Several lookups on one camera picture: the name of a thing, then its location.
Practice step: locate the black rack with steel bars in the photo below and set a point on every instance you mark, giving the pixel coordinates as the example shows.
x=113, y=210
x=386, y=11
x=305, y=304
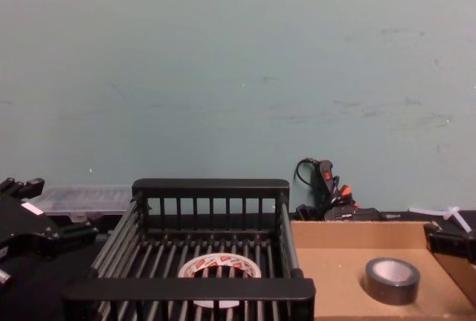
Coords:
x=208, y=291

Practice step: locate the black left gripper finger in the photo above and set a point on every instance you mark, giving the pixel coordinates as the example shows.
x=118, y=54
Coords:
x=76, y=235
x=28, y=189

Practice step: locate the shallow brown cardboard tray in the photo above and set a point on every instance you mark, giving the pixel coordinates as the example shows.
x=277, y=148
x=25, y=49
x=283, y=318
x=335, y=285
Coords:
x=334, y=272

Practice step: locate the small white three-armed plastic piece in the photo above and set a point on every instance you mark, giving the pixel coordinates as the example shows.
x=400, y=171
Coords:
x=453, y=211

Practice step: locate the white tape roll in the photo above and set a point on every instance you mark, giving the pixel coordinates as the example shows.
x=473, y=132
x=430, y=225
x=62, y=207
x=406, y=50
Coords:
x=193, y=265

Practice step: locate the silver tape roll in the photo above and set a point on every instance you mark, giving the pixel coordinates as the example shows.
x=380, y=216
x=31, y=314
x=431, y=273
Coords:
x=390, y=289

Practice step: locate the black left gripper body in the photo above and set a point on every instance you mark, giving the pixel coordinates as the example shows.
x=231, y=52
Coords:
x=22, y=228

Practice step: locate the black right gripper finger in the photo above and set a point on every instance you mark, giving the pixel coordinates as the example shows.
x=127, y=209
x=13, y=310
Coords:
x=453, y=244

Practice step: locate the clear plastic case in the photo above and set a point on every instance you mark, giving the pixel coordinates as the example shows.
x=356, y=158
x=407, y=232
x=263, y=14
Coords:
x=82, y=200

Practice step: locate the plain pale wall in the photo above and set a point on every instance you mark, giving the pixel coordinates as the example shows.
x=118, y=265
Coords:
x=238, y=76

